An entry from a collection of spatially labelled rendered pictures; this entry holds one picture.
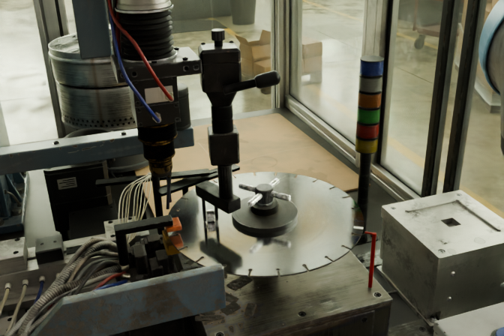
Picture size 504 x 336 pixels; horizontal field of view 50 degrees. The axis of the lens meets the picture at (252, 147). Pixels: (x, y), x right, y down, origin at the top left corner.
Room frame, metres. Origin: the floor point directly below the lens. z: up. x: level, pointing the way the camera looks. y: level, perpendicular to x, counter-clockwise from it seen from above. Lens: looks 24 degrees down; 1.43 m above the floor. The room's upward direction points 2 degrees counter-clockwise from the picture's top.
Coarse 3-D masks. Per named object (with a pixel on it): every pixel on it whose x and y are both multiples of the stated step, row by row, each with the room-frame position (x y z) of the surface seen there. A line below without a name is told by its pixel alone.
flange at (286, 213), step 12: (276, 204) 0.78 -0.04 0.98; (288, 204) 0.81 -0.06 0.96; (240, 216) 0.77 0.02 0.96; (252, 216) 0.77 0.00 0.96; (264, 216) 0.77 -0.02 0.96; (276, 216) 0.77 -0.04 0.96; (288, 216) 0.77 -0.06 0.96; (252, 228) 0.74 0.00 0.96; (264, 228) 0.74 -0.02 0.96; (276, 228) 0.74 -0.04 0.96
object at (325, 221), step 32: (192, 192) 0.88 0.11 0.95; (288, 192) 0.87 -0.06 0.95; (320, 192) 0.87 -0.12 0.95; (192, 224) 0.77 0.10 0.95; (224, 224) 0.77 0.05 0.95; (320, 224) 0.76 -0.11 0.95; (352, 224) 0.75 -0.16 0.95; (192, 256) 0.68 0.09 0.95; (224, 256) 0.68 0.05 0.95; (256, 256) 0.67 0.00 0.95; (288, 256) 0.67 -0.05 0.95; (320, 256) 0.67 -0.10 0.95
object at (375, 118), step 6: (360, 108) 1.00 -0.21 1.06; (378, 108) 0.99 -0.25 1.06; (360, 114) 1.00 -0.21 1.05; (366, 114) 0.99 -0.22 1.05; (372, 114) 0.99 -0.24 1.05; (378, 114) 0.99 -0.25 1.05; (360, 120) 1.00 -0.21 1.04; (366, 120) 0.99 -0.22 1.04; (372, 120) 0.99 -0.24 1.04; (378, 120) 0.99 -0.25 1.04
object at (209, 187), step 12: (228, 168) 0.74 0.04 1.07; (228, 180) 0.74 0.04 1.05; (204, 192) 0.77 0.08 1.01; (216, 192) 0.76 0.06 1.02; (228, 192) 0.73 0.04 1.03; (204, 204) 0.77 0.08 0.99; (216, 204) 0.74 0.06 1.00; (228, 204) 0.72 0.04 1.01; (240, 204) 0.74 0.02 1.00; (204, 216) 0.77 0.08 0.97; (216, 216) 0.77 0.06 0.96
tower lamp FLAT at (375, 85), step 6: (360, 78) 1.00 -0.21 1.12; (366, 78) 0.99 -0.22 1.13; (372, 78) 0.98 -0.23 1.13; (378, 78) 0.99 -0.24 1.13; (360, 84) 1.00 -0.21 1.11; (366, 84) 0.99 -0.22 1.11; (372, 84) 0.99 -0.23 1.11; (378, 84) 0.99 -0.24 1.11; (360, 90) 1.00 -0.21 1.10; (366, 90) 0.99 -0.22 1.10; (372, 90) 0.99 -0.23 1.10; (378, 90) 0.99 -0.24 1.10
